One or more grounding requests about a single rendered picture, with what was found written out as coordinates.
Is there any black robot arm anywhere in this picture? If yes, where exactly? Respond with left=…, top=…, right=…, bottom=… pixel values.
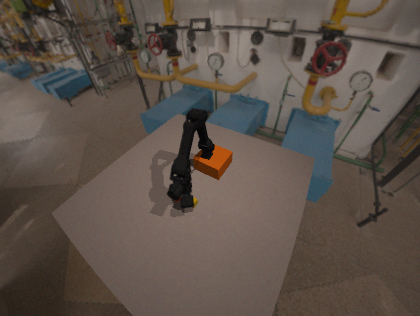
left=167, top=108, right=215, bottom=200

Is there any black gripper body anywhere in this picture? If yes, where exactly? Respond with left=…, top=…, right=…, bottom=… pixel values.
left=180, top=183, right=194, bottom=208

